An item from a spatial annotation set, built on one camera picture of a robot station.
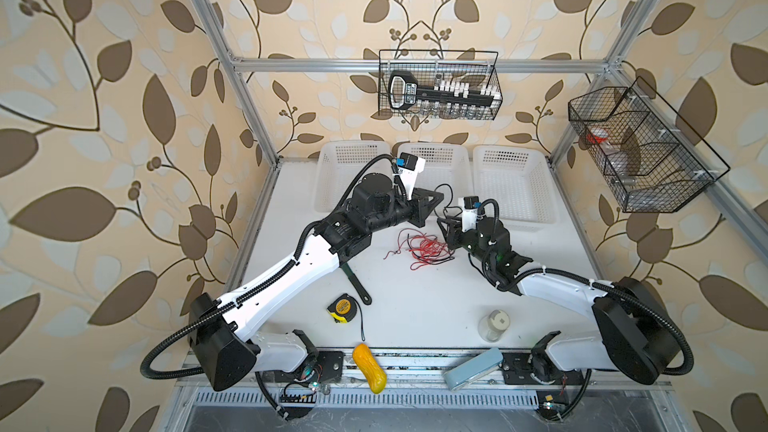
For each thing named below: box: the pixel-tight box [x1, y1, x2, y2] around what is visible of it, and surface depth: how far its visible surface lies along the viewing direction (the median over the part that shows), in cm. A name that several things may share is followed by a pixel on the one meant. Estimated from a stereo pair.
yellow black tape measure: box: [326, 293, 365, 341], surface depth 83 cm
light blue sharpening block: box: [443, 347, 503, 391], surface depth 72 cm
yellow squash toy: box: [352, 343, 387, 394], surface depth 73 cm
